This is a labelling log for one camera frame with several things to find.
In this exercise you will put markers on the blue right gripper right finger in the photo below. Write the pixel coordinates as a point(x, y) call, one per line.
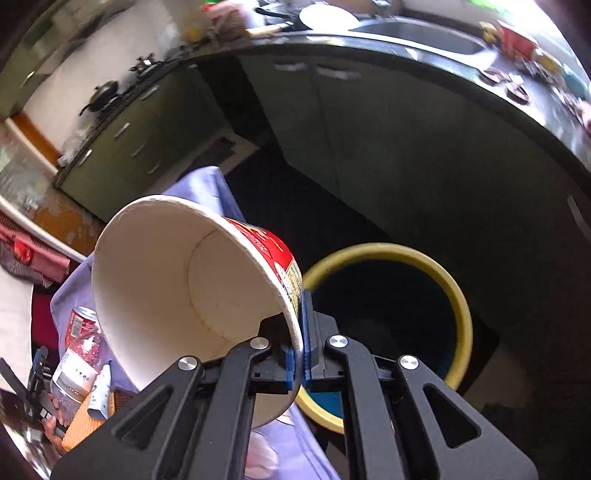
point(307, 323)

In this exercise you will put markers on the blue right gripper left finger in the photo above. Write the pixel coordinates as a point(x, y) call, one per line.
point(290, 367)

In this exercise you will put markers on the paper instant noodle cup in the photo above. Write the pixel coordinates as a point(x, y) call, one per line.
point(172, 278)

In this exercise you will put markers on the white blue tube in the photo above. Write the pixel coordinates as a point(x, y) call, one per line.
point(100, 405)

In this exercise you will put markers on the orange foam net sleeve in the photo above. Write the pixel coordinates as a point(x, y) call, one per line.
point(80, 428)

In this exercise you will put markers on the yellow rimmed trash bin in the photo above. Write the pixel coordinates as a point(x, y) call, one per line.
point(398, 301)

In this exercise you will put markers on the kitchen sink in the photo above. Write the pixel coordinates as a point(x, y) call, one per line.
point(425, 33)

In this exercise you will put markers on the green lower cabinets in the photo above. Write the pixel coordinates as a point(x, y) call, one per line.
point(497, 190)

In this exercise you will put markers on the red soda can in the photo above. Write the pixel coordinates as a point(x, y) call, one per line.
point(84, 336)

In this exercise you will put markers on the clear plastic bottle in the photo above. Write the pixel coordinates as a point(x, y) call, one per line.
point(72, 382)

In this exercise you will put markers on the red checked apron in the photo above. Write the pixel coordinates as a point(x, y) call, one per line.
point(24, 257)

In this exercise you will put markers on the plastic bag on counter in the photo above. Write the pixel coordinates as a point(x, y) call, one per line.
point(72, 145)

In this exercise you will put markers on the small steel pot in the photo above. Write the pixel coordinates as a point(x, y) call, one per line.
point(144, 64)

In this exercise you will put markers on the black wok with lid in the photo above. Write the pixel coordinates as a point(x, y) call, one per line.
point(102, 96)

